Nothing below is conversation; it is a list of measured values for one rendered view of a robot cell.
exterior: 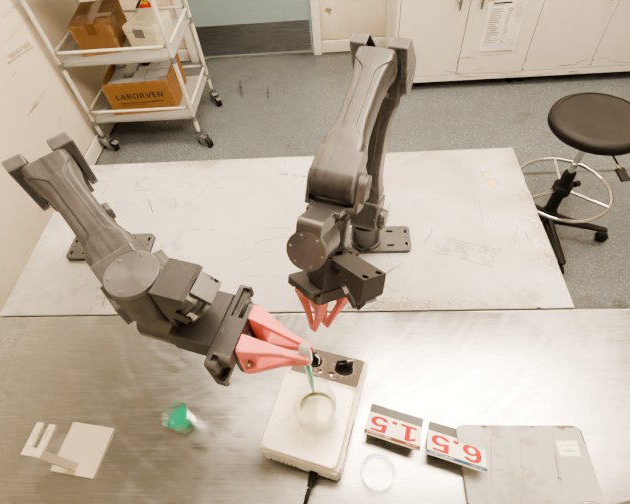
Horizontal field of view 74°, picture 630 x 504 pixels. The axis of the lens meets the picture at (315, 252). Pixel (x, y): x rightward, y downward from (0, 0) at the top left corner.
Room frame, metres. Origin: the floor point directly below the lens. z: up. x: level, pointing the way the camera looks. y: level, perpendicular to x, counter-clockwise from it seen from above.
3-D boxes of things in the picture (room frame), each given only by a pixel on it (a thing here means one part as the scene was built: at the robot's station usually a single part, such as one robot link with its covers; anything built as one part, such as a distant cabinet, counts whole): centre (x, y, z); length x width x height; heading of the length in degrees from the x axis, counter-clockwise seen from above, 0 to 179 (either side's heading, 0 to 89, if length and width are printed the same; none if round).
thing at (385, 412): (0.18, -0.09, 0.92); 0.09 x 0.06 x 0.04; 66
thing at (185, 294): (0.23, 0.13, 1.28); 0.07 x 0.06 x 0.11; 157
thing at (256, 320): (0.20, 0.06, 1.22); 0.09 x 0.07 x 0.07; 67
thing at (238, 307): (0.23, 0.13, 1.22); 0.10 x 0.07 x 0.07; 157
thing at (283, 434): (0.19, 0.04, 0.98); 0.12 x 0.12 x 0.01; 67
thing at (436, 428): (0.14, -0.19, 0.92); 0.09 x 0.06 x 0.04; 66
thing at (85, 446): (0.21, 0.44, 0.96); 0.08 x 0.08 x 0.13; 75
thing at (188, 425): (0.23, 0.27, 0.93); 0.04 x 0.04 x 0.06
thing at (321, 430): (0.19, 0.03, 1.03); 0.07 x 0.06 x 0.08; 156
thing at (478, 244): (0.67, 0.07, 0.45); 1.20 x 0.48 x 0.90; 83
